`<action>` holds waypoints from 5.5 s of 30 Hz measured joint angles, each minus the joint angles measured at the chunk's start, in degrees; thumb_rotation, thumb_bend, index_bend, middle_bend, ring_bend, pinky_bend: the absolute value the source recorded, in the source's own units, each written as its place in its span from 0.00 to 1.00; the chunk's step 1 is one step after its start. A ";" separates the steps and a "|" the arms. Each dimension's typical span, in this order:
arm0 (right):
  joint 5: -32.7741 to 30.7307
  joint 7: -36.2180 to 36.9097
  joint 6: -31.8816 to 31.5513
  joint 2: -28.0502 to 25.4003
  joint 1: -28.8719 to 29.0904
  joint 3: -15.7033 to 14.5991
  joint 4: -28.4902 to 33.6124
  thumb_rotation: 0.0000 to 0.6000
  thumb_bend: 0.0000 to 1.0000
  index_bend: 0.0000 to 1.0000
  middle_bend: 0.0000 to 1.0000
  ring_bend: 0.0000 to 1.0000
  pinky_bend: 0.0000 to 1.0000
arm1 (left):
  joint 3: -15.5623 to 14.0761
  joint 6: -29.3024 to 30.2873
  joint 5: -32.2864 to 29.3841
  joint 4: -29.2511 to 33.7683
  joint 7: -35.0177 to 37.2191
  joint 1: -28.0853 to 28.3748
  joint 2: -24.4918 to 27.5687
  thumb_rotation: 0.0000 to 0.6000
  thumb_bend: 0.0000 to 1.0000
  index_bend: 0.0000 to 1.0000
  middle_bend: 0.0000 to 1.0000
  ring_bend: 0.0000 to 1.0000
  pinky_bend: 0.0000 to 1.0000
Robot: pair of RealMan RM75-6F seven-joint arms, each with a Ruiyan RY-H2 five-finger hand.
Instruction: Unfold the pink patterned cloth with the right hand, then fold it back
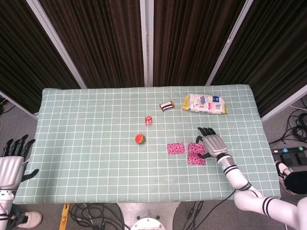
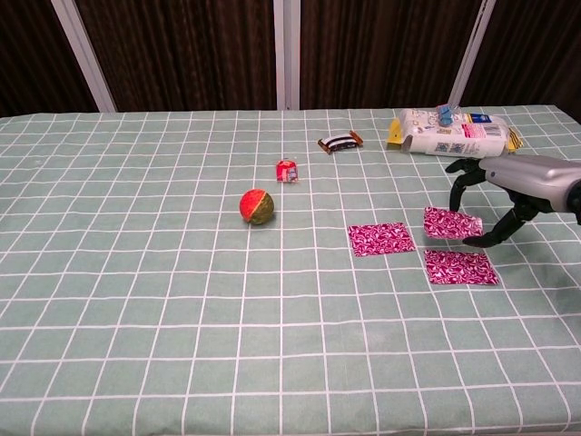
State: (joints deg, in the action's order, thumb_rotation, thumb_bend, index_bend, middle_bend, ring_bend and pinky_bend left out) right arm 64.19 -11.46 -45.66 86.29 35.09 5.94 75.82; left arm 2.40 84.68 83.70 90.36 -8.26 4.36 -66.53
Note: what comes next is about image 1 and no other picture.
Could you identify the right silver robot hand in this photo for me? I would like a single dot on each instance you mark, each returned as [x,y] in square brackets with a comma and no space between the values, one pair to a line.
[214,146]

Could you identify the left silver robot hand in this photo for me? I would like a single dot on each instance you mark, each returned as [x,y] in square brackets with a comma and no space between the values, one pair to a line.
[9,170]

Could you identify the magenta patterned cloth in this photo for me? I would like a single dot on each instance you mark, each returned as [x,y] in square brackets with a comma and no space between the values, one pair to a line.
[193,148]

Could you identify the pink patterned square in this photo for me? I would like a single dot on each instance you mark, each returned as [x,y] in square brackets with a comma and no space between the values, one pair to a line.
[193,160]
[175,148]

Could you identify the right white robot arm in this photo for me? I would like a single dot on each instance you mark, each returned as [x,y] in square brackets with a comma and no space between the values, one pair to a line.
[237,178]

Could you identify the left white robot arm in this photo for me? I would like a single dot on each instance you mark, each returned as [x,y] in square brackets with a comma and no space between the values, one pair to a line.
[4,203]

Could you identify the white printed plastic bag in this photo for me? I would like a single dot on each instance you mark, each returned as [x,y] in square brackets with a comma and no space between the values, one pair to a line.
[211,106]

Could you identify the black white striped snack bar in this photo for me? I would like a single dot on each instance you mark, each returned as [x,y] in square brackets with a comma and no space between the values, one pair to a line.
[166,106]

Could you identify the small red candy packet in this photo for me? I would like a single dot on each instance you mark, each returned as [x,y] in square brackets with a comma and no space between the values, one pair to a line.
[148,120]

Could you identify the white and black sneaker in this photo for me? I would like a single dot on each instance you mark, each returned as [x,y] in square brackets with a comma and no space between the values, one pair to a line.
[283,171]

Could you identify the red and green ball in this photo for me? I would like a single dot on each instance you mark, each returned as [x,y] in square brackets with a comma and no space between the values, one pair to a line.
[140,139]

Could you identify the black foot pedal board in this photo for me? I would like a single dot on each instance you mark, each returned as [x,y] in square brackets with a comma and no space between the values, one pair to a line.
[290,157]

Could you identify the green checked tablecloth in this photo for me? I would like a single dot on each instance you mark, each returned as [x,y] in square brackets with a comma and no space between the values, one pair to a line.
[96,155]

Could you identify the black trouser leg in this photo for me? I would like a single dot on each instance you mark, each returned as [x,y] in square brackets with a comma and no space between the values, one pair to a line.
[296,183]

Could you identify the dark brown curtain panel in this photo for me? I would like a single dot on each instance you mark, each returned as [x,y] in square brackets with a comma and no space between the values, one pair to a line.
[28,60]
[103,43]
[271,60]
[187,43]

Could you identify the white partition frame post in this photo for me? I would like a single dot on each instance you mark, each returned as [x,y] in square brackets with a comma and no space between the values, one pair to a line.
[19,105]
[146,43]
[229,43]
[56,43]
[283,103]

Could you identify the grey robot pedestal base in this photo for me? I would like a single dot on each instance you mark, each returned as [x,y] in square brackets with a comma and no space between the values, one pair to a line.
[146,215]

